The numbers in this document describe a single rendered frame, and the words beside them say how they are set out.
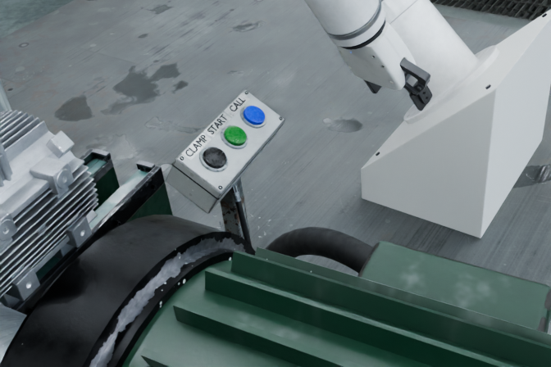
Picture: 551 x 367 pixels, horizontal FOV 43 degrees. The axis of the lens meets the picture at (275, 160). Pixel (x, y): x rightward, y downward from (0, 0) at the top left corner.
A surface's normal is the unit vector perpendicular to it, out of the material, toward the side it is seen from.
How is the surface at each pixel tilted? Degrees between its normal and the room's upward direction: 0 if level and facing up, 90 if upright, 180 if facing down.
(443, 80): 68
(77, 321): 13
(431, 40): 53
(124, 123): 0
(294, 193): 0
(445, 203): 90
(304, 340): 5
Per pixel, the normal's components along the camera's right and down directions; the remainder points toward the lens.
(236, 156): 0.39, -0.57
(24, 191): -0.10, -0.80
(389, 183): -0.56, 0.54
